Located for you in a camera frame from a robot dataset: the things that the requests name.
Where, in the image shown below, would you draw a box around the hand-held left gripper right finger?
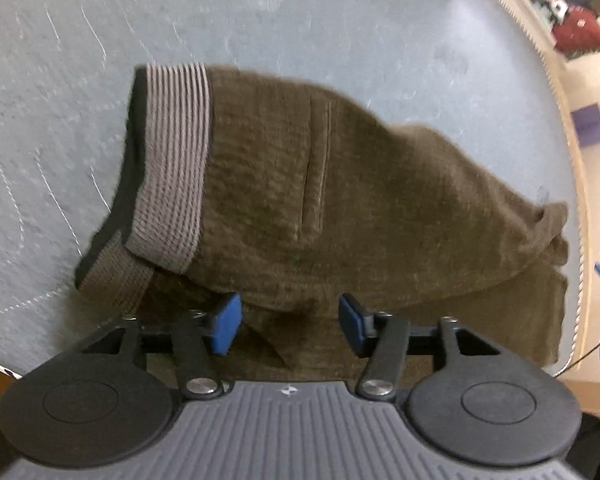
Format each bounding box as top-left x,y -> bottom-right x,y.
338,293 -> 502,402

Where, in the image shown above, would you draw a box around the dark red pillow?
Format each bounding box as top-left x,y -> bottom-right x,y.
551,4 -> 600,57

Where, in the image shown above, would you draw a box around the person's dark clothing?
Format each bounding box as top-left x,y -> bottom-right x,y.
565,410 -> 600,480

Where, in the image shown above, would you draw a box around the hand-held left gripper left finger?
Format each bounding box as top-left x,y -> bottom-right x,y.
72,292 -> 244,401

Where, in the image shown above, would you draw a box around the purple foam block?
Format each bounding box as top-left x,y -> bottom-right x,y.
571,103 -> 600,149

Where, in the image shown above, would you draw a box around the brown corduroy pants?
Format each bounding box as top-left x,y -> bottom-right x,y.
74,61 -> 572,382

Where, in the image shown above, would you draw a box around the grey bed mattress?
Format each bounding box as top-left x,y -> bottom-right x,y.
0,0 -> 588,376

